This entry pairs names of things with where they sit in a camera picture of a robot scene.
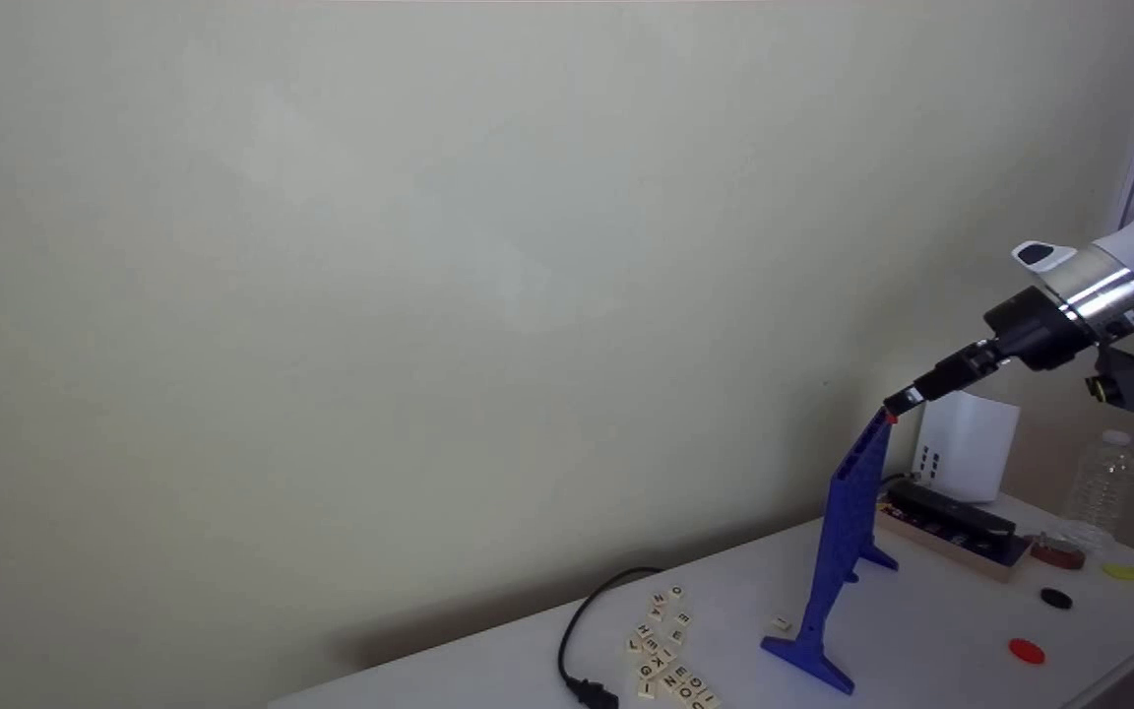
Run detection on dark red small object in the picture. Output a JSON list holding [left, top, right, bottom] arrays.
[[1031, 534, 1088, 571]]

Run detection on white box device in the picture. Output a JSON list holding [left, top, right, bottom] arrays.
[[915, 390, 1022, 504]]

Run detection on clear plastic water bottle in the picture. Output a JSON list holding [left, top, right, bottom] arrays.
[[1063, 429, 1134, 549]]

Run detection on wooden tray with black holder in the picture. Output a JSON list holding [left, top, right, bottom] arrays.
[[876, 479, 1034, 584]]

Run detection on blue upright game grid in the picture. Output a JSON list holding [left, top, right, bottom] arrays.
[[761, 409, 902, 696]]

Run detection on heap of letter tiles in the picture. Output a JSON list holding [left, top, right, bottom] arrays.
[[623, 585, 722, 709]]

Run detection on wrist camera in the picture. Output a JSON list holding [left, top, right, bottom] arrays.
[[1086, 347, 1134, 414]]

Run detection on black cable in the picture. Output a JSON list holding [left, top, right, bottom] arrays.
[[557, 566, 667, 709]]

